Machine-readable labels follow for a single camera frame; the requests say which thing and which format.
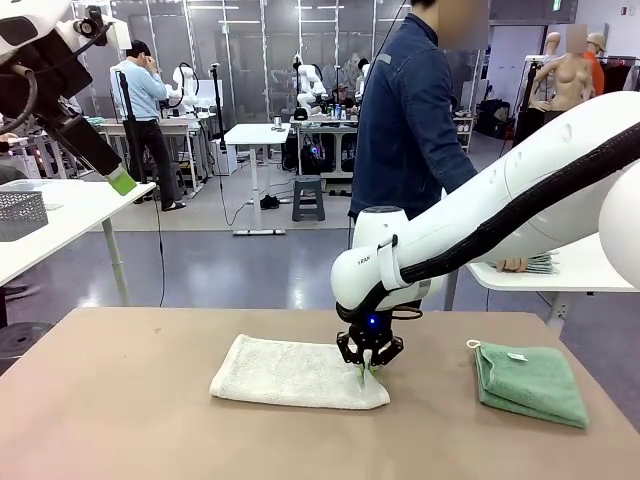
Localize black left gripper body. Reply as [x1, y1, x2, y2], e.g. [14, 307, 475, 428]
[0, 34, 95, 124]

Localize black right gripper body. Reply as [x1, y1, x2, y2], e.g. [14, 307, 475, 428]
[335, 302, 399, 354]

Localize white terry towel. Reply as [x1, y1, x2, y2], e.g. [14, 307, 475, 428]
[208, 333, 391, 412]

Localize person's right forearm denim sleeve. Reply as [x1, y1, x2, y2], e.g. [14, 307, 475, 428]
[439, 144, 479, 194]

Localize grey perforated plastic basket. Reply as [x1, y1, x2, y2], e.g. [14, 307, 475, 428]
[0, 189, 50, 242]

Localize black tripod stand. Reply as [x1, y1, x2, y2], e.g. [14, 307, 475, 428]
[115, 71, 149, 185]

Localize person in light blue shirt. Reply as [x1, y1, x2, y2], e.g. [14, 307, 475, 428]
[110, 39, 187, 212]

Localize white work desk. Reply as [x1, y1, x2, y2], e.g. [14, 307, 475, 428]
[97, 117, 211, 196]

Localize black pole stand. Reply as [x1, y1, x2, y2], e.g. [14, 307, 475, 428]
[209, 62, 229, 154]

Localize white cabinet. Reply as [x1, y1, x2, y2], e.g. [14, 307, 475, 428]
[209, 138, 240, 176]

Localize green folded towel white loop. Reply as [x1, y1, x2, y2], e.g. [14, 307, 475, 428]
[466, 338, 592, 430]

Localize grey plastic step stool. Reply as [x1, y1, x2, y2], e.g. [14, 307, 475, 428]
[292, 174, 326, 223]

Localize white standing desk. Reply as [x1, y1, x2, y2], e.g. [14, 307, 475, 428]
[223, 123, 291, 237]

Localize black computer with lights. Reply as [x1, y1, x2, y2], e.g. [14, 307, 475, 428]
[298, 142, 324, 176]

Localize black round floor base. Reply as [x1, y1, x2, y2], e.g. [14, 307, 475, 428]
[0, 322, 55, 360]

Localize person in denim jacket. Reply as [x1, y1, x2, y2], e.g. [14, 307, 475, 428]
[348, 0, 489, 236]

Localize cluttered white desk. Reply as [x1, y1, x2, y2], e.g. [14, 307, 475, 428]
[289, 117, 359, 181]

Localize wooden shoe rack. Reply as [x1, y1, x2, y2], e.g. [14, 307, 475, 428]
[452, 115, 475, 154]

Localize seated person in cap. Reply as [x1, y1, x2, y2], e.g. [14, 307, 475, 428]
[330, 83, 359, 109]

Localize black bags pile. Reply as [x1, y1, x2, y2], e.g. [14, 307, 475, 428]
[477, 98, 512, 139]

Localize beige mannequin torso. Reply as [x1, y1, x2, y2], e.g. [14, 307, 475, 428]
[529, 24, 599, 114]

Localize pale grey mannequin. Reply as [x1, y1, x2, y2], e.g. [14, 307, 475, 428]
[529, 31, 565, 109]

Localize dark clothes on rack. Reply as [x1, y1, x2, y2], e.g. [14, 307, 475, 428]
[602, 57, 640, 94]

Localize left arm black cable sleeve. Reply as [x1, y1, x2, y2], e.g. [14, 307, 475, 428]
[0, 63, 40, 139]

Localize arm black cable sleeve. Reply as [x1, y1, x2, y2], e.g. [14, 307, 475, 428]
[399, 127, 640, 286]
[0, 63, 40, 139]

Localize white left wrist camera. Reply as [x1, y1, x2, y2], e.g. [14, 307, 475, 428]
[73, 3, 134, 52]

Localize black hanging tripod cable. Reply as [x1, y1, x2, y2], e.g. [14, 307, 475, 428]
[152, 199, 167, 307]

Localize right arm black cable sleeve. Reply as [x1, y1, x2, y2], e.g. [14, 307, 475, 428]
[399, 127, 640, 286]

